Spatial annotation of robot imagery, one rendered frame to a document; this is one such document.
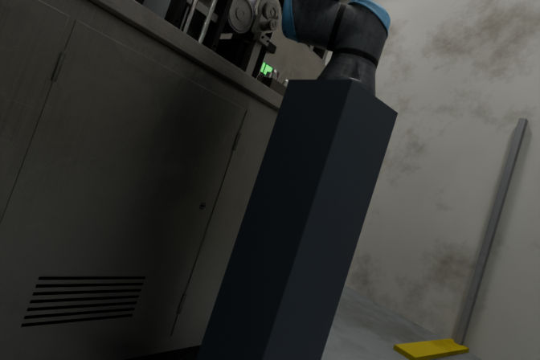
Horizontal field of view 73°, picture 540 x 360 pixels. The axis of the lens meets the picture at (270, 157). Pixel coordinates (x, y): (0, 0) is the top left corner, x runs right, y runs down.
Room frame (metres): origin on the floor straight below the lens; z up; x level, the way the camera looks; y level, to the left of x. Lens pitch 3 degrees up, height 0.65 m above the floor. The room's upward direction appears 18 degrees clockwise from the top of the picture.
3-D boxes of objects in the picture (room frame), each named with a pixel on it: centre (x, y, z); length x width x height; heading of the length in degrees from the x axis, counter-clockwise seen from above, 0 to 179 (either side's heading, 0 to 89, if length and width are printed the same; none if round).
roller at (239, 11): (1.36, 0.35, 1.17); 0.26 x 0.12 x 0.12; 50
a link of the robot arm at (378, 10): (0.90, -0.12, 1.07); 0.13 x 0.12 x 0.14; 84
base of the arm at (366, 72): (0.90, -0.12, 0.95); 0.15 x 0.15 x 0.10
